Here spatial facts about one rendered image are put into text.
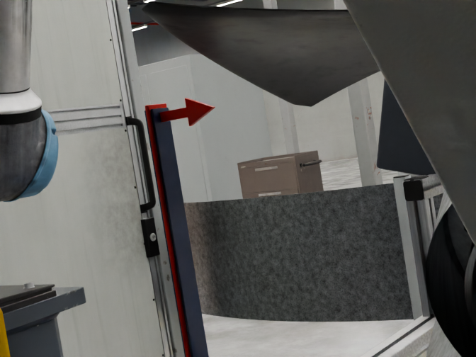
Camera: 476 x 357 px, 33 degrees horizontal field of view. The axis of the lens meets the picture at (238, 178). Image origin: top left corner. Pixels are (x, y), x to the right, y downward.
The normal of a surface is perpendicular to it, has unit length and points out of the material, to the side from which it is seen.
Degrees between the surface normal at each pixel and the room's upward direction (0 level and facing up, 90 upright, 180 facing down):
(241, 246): 90
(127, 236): 90
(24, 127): 111
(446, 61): 130
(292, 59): 163
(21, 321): 90
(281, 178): 90
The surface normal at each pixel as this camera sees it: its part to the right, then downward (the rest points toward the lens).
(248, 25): -0.05, 1.00
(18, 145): 0.68, 0.31
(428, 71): -0.35, 0.74
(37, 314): 0.82, -0.10
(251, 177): -0.55, 0.13
